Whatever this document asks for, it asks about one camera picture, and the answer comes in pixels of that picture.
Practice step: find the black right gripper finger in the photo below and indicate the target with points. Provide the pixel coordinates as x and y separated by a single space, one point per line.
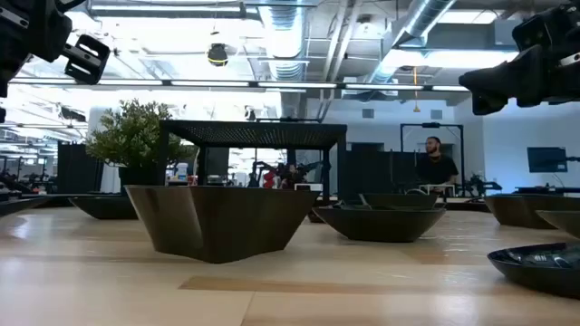
507 77
487 108

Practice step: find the black deep round plate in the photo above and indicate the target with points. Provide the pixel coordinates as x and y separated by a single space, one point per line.
521 210

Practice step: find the black shallow plate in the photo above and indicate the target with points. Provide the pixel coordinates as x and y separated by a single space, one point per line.
399 200
564 222

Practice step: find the black round bowl plate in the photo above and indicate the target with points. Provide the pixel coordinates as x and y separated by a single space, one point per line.
104 208

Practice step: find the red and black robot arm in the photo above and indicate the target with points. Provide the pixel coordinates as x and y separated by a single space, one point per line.
270 179

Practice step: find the black background robot arm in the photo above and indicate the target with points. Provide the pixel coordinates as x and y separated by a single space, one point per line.
480 185

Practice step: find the yellow hanging pendant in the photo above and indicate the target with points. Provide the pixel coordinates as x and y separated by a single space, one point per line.
416 108

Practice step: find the person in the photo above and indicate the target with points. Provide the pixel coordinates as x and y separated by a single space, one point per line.
437 169

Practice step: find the small white table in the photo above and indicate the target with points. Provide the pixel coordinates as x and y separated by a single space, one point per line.
437 186

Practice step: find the low black desk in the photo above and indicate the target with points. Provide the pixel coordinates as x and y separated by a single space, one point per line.
544 189

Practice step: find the black partition panel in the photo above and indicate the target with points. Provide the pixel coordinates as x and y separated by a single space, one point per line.
77 167
376 174

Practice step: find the green potted plant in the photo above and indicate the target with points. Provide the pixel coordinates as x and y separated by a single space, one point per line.
131 136

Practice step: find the black glossy round dish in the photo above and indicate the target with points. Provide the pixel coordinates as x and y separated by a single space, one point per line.
534 271

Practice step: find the long white light strip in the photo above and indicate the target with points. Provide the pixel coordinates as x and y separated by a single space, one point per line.
294 84

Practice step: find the black perforated metal shelf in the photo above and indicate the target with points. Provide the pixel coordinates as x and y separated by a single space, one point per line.
254 134

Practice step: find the grey wall vent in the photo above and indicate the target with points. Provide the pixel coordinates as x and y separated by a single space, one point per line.
436 114
368 113

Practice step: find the black tall frame stand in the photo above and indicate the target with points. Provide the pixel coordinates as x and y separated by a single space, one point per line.
430 125

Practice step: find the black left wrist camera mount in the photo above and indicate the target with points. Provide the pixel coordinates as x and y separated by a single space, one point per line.
86 59

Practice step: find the dark wall monitor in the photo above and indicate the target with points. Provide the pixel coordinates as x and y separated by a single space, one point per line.
546 159

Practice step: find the black aluminium table frame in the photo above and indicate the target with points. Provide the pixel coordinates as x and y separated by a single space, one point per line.
462 206

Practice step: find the silver ventilation duct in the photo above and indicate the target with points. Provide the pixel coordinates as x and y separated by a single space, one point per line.
285 27
426 13

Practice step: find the black hanging dome camera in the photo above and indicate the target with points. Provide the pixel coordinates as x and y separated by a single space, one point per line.
218 55

